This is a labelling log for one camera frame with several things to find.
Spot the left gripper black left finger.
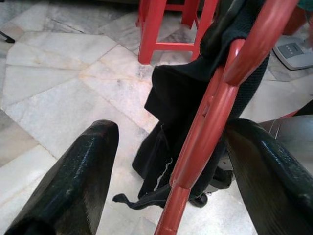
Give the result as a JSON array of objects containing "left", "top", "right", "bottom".
[{"left": 4, "top": 119, "right": 120, "bottom": 235}]

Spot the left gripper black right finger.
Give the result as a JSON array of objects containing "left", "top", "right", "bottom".
[{"left": 226, "top": 118, "right": 313, "bottom": 235}]

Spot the red plastic hanger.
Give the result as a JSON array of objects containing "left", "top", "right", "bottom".
[{"left": 154, "top": 0, "right": 300, "bottom": 235}]

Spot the dark shirt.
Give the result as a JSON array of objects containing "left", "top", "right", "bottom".
[{"left": 112, "top": 0, "right": 271, "bottom": 210}]

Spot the grey weighing scale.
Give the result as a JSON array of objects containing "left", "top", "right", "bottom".
[{"left": 272, "top": 34, "right": 313, "bottom": 71}]

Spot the red plastic stool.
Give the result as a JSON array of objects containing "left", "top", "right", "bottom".
[{"left": 135, "top": 0, "right": 218, "bottom": 65}]

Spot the teal plastic item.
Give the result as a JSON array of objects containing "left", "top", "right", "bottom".
[{"left": 299, "top": 0, "right": 313, "bottom": 15}]

